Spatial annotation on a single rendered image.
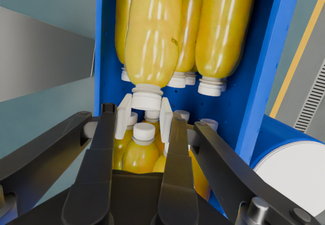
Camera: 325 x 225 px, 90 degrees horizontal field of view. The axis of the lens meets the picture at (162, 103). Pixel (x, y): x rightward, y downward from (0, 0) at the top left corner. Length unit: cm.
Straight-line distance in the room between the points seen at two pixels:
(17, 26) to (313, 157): 97
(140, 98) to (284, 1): 18
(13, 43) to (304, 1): 190
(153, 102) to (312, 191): 56
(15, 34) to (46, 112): 105
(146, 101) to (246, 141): 13
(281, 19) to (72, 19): 144
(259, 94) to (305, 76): 174
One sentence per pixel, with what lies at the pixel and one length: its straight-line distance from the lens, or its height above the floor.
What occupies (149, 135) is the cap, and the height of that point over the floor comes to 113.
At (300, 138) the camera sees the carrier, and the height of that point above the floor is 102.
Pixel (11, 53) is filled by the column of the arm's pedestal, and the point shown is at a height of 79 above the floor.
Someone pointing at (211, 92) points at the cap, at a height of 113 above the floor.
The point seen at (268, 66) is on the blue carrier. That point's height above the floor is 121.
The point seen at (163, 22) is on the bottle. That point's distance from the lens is 21.
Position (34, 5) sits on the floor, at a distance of 168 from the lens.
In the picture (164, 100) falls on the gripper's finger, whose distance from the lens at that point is 20.
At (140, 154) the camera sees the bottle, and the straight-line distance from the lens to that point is 29.
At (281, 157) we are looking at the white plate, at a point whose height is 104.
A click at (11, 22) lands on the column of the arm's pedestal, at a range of 75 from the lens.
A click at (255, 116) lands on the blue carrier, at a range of 23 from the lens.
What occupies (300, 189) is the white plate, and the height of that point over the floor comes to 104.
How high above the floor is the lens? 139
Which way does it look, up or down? 75 degrees down
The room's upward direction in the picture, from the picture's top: 167 degrees clockwise
